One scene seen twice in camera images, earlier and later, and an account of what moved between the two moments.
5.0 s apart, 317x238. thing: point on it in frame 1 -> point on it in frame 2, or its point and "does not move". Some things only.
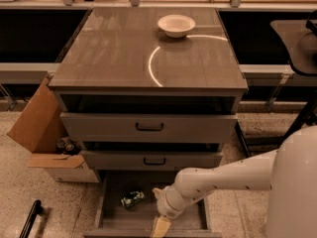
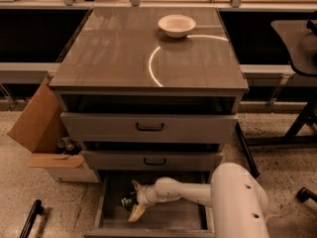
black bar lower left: (36, 209) does not move
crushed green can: (132, 198) does not move
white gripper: (163, 204) -> (146, 195)
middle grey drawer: (151, 160) does not move
